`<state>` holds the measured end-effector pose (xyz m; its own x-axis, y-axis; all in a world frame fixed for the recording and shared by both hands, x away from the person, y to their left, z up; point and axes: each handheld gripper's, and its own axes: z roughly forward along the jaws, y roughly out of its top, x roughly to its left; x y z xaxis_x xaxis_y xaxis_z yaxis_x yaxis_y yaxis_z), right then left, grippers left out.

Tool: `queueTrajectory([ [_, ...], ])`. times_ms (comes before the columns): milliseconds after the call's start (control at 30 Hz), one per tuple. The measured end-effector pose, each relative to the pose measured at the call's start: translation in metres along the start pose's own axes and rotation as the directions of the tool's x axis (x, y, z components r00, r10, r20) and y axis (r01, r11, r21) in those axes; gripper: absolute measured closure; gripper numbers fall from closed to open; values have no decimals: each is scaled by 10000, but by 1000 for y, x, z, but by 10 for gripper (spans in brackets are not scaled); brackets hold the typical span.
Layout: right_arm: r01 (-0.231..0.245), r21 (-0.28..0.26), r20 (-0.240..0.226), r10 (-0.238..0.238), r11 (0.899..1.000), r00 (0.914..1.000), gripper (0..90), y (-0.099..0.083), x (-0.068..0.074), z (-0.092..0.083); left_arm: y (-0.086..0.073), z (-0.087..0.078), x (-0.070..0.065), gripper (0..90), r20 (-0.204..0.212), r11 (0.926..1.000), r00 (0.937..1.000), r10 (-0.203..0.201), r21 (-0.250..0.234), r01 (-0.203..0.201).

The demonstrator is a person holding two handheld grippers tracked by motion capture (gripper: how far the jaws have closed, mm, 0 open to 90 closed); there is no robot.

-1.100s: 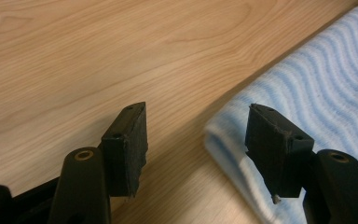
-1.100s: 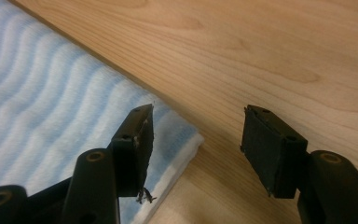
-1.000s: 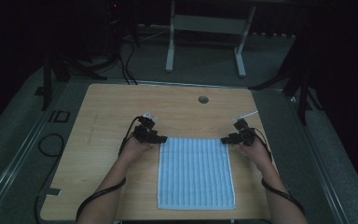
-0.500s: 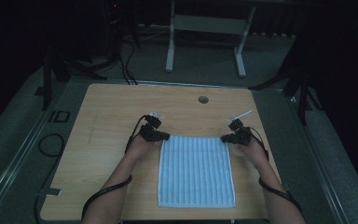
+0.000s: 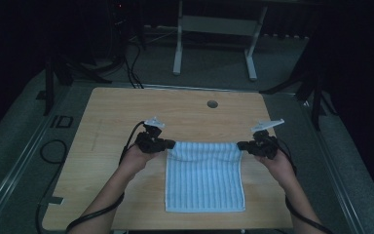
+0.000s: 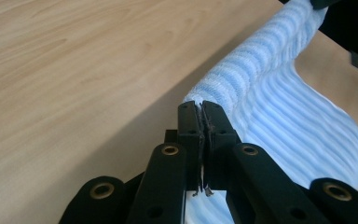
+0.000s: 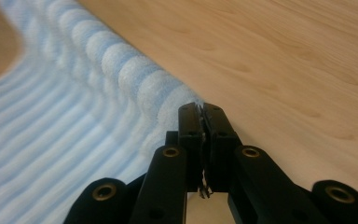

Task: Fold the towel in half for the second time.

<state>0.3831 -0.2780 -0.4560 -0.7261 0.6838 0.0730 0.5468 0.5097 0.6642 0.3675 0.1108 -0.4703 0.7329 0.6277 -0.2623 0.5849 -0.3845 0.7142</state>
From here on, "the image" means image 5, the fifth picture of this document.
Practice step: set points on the person's left hand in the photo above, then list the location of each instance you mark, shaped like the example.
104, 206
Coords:
133, 162

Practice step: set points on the person's right hand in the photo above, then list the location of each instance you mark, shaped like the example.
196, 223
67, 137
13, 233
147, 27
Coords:
280, 169

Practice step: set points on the metal floor rail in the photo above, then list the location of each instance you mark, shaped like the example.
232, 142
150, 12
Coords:
181, 87
16, 165
337, 182

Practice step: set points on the black stand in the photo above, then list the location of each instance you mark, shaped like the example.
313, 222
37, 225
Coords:
48, 87
305, 84

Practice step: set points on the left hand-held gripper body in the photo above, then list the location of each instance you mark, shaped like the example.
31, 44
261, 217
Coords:
149, 143

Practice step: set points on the blue striped towel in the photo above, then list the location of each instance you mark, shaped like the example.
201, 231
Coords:
204, 182

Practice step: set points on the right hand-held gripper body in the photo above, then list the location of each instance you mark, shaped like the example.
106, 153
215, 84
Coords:
264, 144

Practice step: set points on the white desk frame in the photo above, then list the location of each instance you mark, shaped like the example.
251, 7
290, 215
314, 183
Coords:
219, 25

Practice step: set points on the grey tape strip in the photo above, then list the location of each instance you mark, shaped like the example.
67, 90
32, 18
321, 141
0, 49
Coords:
55, 200

